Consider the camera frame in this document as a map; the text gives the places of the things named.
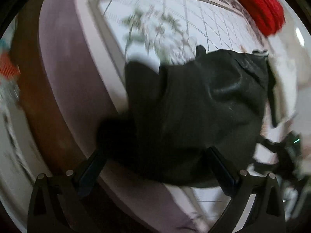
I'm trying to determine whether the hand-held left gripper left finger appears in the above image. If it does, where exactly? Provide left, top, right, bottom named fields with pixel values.
left=27, top=150, right=107, bottom=233

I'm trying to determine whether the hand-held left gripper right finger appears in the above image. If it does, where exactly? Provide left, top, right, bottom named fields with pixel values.
left=206, top=147, right=287, bottom=233

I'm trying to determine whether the black leather jacket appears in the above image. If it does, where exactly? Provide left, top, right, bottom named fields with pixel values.
left=97, top=45, right=276, bottom=188

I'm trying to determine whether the white fluffy folded garment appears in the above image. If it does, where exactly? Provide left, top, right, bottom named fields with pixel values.
left=266, top=53, right=300, bottom=129

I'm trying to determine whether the bed with floral blanket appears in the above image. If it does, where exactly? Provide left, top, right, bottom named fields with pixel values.
left=39, top=0, right=268, bottom=233

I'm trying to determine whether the red patterned box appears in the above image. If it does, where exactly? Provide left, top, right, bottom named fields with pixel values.
left=0, top=53, right=21, bottom=79

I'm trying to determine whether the red quilt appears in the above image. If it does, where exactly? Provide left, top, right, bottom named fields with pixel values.
left=230, top=0, right=286, bottom=37

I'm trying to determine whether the white quilted mat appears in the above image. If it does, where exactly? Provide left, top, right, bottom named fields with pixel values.
left=74, top=0, right=299, bottom=233

